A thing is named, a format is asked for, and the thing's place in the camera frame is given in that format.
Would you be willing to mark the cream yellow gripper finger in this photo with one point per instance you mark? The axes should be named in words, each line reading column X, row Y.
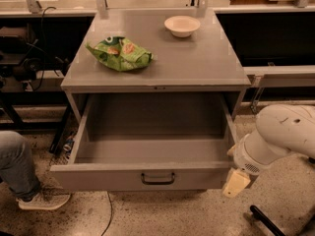
column 236, row 182

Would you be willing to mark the grey top drawer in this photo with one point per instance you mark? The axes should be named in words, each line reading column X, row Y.
column 150, row 141

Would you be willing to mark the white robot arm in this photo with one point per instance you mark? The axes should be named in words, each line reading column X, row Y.
column 281, row 130

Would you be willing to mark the grey drawer cabinet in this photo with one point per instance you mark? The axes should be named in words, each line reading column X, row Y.
column 203, row 61

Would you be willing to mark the black chair base leg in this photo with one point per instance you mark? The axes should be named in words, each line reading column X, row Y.
column 259, row 215

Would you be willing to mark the white ceramic bowl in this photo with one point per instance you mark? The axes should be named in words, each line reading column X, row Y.
column 182, row 26

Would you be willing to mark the green chip bag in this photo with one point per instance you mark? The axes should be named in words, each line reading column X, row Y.
column 121, row 54

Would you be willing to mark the white sneaker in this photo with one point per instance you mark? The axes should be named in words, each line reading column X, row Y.
column 46, row 199

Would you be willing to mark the person leg in jeans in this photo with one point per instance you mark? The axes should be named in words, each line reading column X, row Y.
column 17, row 167

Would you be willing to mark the black machine on shelf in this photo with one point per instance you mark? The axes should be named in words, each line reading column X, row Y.
column 22, row 58

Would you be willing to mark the metal workbench frame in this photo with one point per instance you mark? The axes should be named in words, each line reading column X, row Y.
column 273, row 41

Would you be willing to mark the wire basket of cans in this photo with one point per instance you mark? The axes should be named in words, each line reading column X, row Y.
column 62, row 155

